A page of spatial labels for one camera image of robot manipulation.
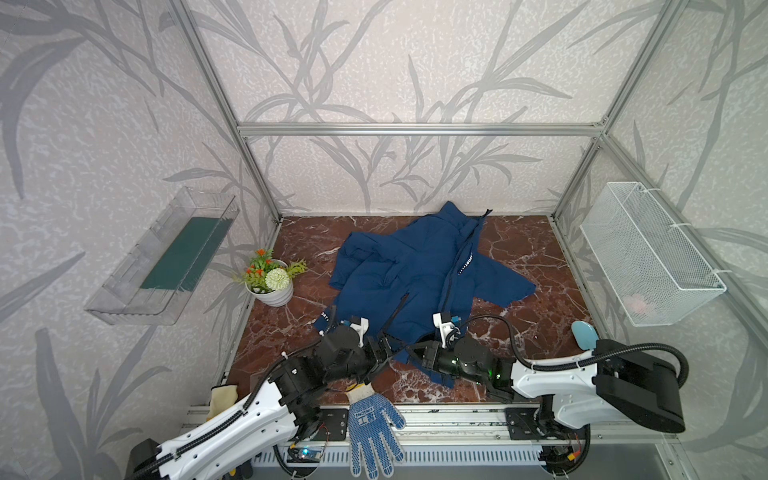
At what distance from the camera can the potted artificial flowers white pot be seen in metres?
0.85

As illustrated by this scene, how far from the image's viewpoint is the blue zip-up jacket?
3.06 feet

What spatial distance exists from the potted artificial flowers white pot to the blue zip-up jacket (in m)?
0.15
